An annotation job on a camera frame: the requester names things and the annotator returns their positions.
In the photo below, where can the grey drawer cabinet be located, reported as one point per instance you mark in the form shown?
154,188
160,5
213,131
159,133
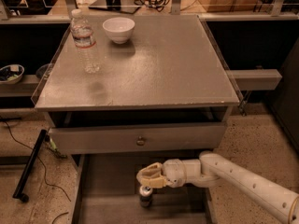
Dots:
169,72

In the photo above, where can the round brass drawer knob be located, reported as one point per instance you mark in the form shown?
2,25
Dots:
140,141

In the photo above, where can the redbull can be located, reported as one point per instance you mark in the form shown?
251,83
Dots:
145,196

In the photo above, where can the black bar on floor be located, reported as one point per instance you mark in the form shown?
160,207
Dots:
18,193

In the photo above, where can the grey top drawer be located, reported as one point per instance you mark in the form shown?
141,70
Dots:
122,139

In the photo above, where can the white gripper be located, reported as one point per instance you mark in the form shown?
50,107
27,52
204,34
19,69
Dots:
173,171

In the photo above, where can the white ceramic bowl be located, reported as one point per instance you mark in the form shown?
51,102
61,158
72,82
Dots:
119,29

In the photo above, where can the clear plastic water bottle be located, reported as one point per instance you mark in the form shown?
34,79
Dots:
83,36

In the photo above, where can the grey open middle drawer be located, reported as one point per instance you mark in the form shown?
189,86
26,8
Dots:
107,192

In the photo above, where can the dark glass bowl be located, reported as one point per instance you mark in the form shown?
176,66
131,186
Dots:
43,72

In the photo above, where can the black monitor stand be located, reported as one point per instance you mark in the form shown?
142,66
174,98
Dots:
121,6

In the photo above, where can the grey side shelf ledge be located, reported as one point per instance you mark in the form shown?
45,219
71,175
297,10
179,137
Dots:
256,80

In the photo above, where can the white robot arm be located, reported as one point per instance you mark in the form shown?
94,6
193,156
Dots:
209,168

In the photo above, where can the bowl with small items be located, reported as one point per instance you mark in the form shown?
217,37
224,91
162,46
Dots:
11,74

